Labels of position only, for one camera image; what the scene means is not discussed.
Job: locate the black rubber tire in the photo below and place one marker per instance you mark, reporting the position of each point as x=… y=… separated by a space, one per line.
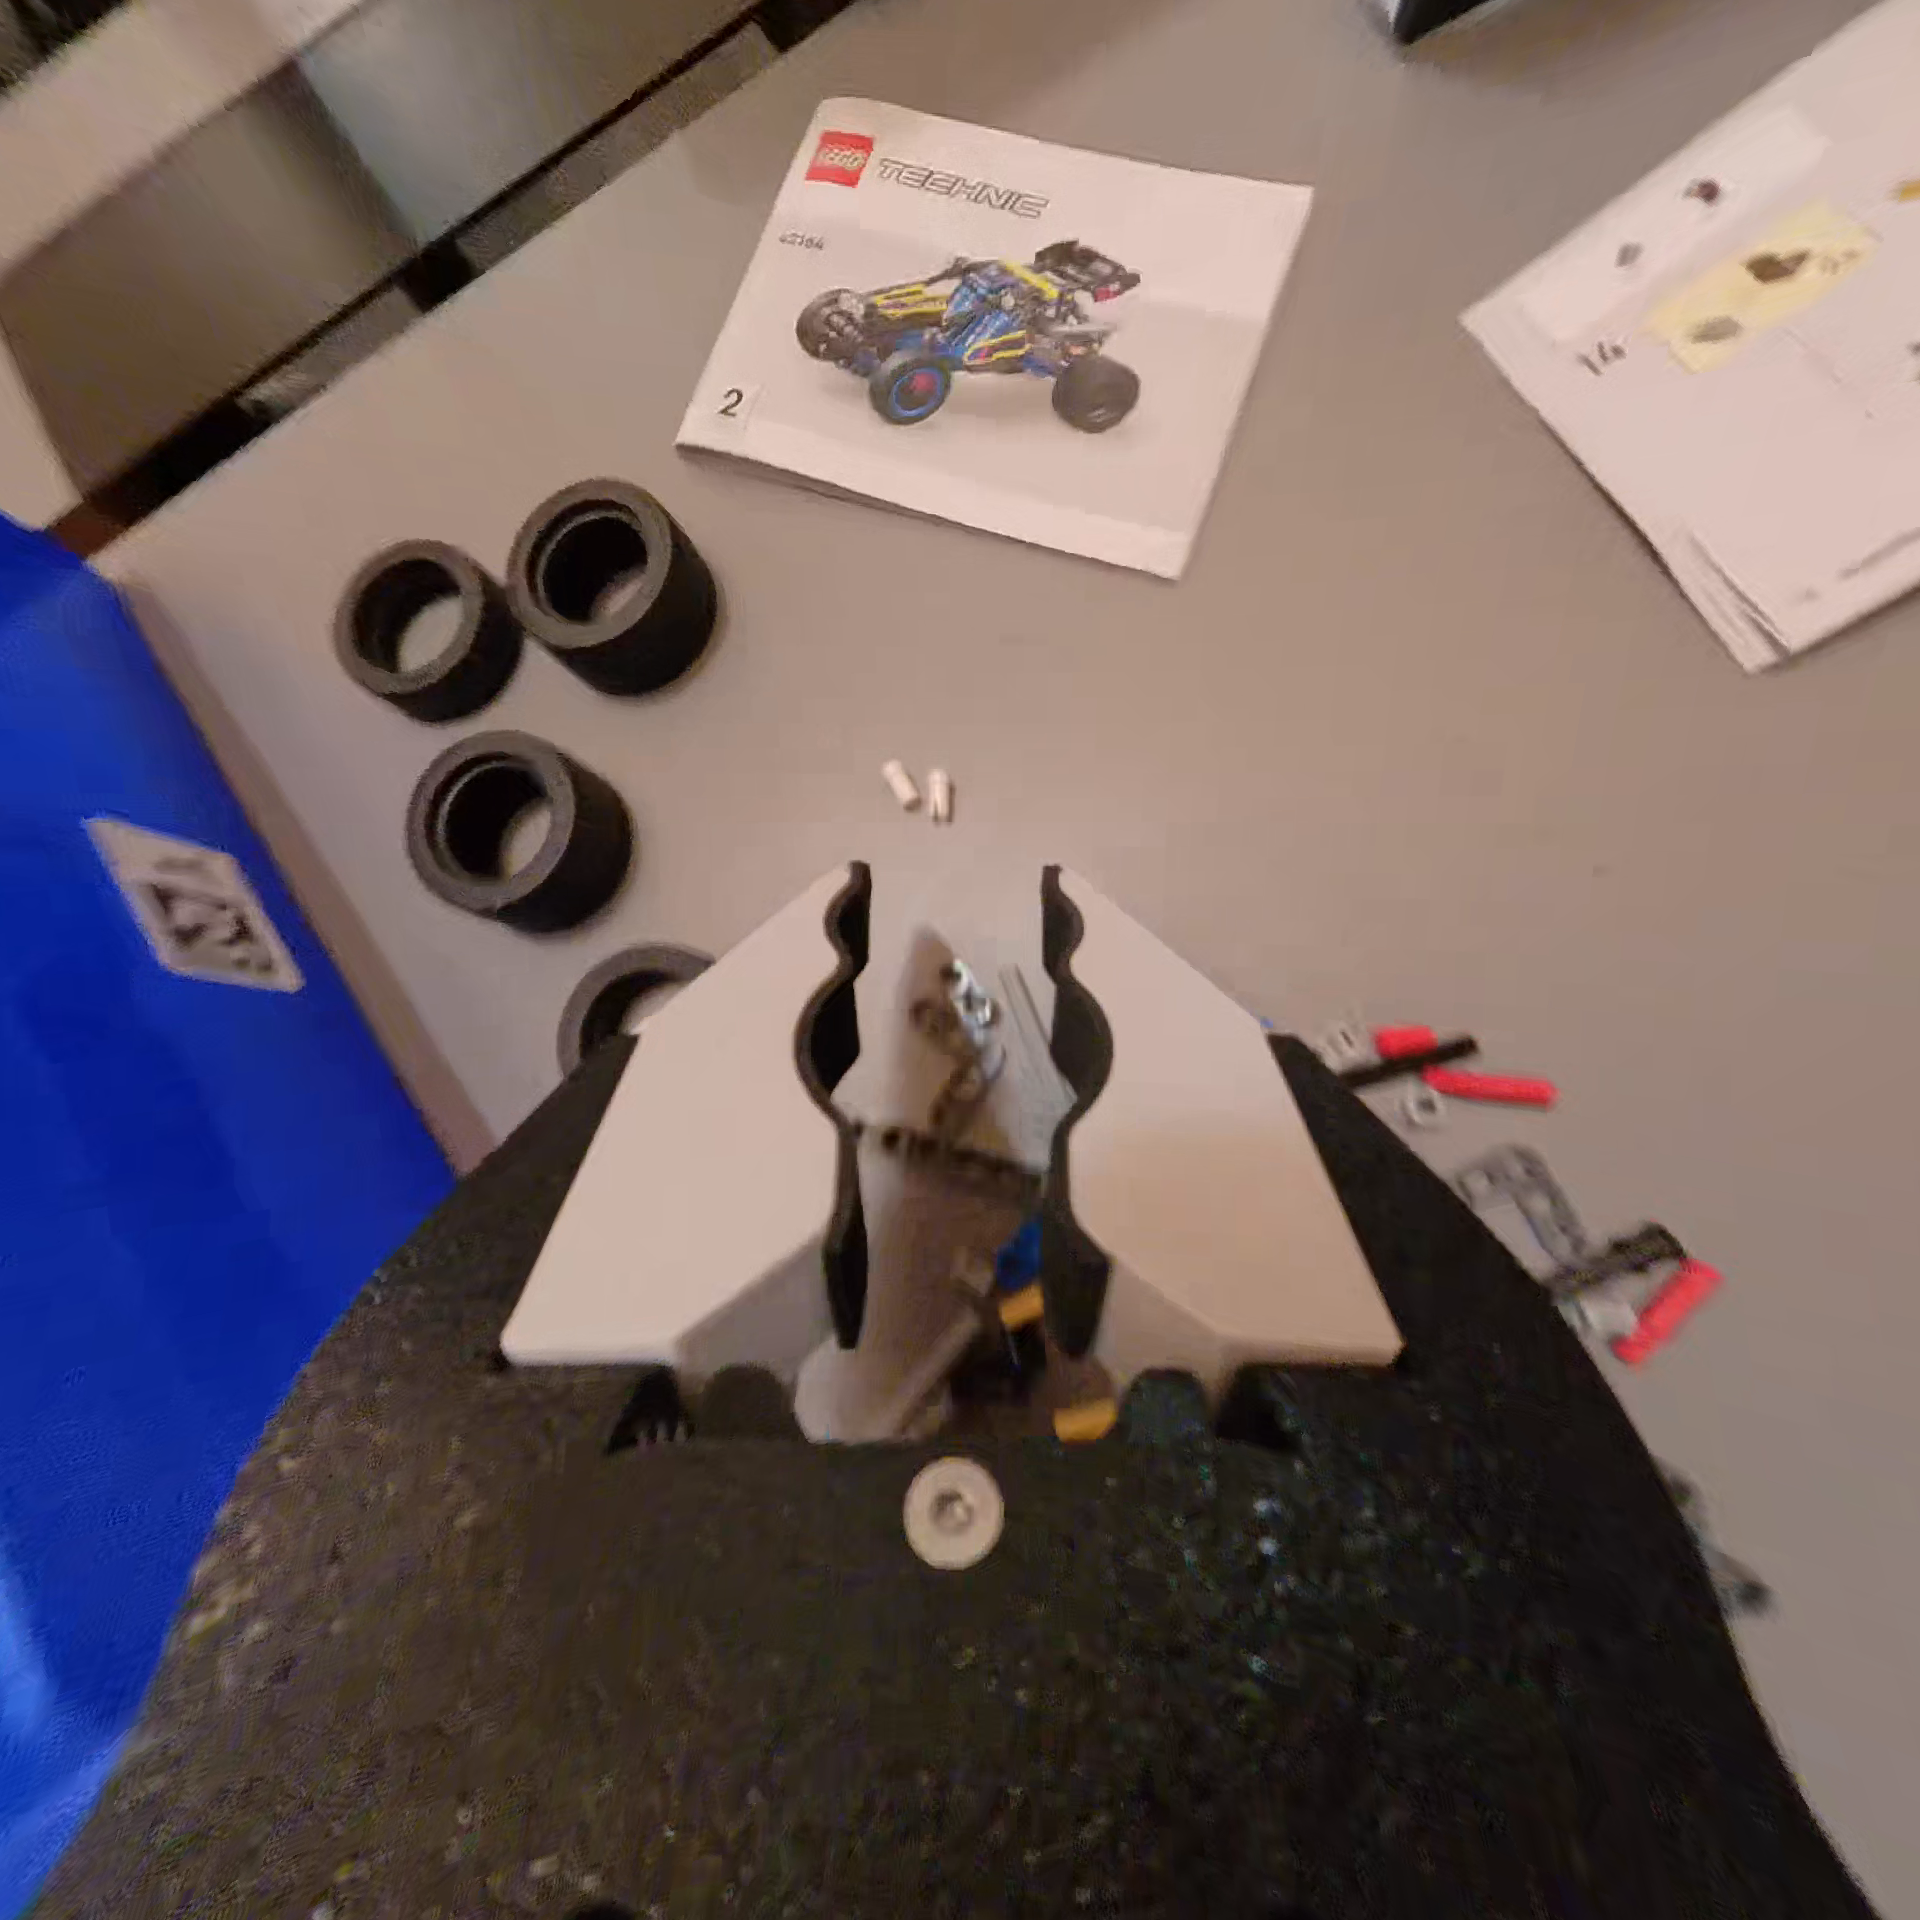
x=578 y=854
x=668 y=614
x=481 y=662
x=583 y=1001

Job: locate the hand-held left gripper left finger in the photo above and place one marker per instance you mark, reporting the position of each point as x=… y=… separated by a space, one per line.
x=691 y=1185

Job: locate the pile of lego pieces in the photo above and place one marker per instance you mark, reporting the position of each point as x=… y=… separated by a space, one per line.
x=1485 y=1083

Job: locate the open instruction booklet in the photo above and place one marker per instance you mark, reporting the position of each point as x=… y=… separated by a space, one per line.
x=1725 y=494

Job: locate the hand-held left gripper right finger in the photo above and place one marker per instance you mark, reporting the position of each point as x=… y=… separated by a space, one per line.
x=1215 y=1185

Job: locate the blue tagged storage bin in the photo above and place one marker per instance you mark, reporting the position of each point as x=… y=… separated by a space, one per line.
x=150 y=1202

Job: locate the closed instruction booklet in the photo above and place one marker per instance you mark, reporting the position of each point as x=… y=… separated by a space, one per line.
x=1215 y=272

